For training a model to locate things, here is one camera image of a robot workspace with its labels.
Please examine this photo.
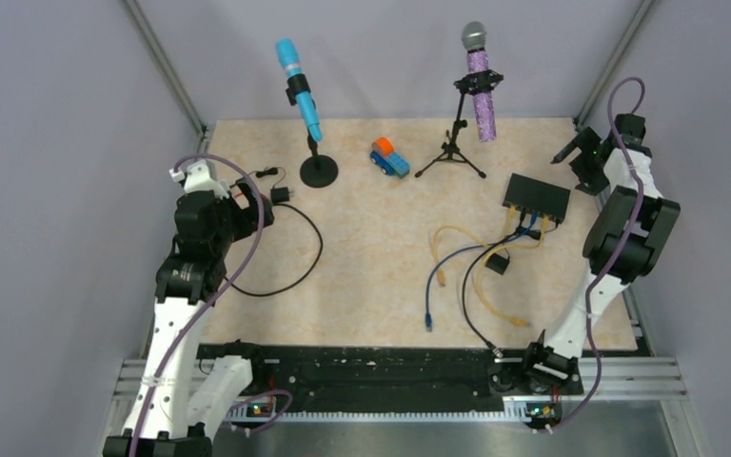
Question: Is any black network switch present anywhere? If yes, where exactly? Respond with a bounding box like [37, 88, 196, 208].
[502, 173, 570, 224]

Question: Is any blue ethernet cable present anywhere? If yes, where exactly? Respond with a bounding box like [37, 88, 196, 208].
[425, 210, 540, 333]

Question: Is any small black wall charger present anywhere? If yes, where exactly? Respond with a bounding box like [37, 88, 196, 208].
[254, 167, 290, 205]

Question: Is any cyan microphone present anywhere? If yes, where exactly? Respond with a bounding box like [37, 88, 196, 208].
[275, 38, 323, 142]

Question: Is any purple glitter microphone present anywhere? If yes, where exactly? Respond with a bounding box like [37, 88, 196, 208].
[462, 21, 497, 143]

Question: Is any black tripod mic stand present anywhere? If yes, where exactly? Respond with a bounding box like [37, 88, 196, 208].
[414, 70, 504, 179]

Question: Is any long black cable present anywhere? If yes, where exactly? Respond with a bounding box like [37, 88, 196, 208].
[227, 203, 325, 298]

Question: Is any colourful toy block truck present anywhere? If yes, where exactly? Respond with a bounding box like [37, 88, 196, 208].
[369, 137, 410, 179]

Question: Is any black switch power adapter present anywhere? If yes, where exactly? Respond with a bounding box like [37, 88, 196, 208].
[485, 226, 542, 275]

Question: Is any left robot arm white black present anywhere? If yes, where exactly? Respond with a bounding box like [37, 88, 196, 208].
[101, 154, 274, 456]

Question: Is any black ethernet cable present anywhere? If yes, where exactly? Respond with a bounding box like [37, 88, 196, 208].
[461, 210, 531, 360]

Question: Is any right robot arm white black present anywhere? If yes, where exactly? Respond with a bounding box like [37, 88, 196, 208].
[489, 113, 681, 395]

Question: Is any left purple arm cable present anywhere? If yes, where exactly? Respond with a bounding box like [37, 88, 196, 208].
[127, 152, 294, 457]

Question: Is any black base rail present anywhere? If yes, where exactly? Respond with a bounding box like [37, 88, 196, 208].
[197, 340, 584, 413]

